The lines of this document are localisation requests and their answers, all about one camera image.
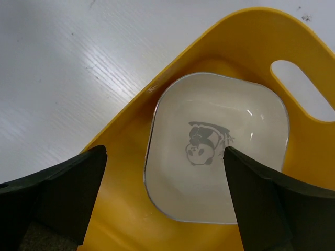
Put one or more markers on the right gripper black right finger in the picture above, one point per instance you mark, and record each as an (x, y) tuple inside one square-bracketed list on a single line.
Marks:
[(275, 211)]

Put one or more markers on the yellow plastic bin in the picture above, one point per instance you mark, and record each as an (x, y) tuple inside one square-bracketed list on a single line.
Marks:
[(242, 45)]

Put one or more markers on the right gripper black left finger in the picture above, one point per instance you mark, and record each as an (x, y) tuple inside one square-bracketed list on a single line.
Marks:
[(51, 209)]

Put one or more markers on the cream plate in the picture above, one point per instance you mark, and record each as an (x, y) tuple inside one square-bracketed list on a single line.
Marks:
[(195, 120)]

